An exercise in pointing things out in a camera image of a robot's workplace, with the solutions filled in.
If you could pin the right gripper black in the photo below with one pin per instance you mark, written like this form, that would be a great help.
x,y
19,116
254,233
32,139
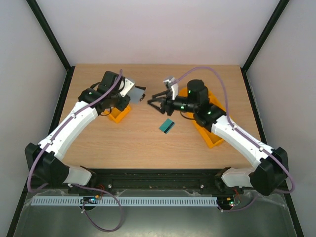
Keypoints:
x,y
167,105

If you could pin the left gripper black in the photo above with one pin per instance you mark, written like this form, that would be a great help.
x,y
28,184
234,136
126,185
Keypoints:
x,y
122,106

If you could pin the teal credit card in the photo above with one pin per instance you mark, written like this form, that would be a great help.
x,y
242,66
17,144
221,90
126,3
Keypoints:
x,y
166,126

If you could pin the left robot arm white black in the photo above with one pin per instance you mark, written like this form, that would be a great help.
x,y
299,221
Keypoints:
x,y
45,159

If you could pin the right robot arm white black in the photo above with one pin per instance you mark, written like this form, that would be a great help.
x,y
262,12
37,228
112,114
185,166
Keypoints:
x,y
269,166

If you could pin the small yellow bin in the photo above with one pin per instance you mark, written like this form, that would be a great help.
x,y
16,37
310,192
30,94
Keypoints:
x,y
115,114

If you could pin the yellow three-compartment bin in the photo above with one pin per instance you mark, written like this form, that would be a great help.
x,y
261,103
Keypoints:
x,y
209,137

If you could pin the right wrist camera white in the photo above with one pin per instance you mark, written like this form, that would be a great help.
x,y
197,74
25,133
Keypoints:
x,y
172,85

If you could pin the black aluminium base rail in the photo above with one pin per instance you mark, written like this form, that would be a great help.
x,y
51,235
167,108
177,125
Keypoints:
x,y
206,182

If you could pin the white slotted cable duct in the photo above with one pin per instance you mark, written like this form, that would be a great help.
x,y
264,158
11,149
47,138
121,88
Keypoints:
x,y
125,201

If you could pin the left black frame post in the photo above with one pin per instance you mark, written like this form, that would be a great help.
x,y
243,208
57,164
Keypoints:
x,y
40,17

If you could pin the black frame post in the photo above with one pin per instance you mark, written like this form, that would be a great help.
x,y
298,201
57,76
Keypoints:
x,y
273,19
40,17

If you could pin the right black frame post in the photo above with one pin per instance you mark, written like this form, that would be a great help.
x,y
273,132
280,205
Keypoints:
x,y
273,19

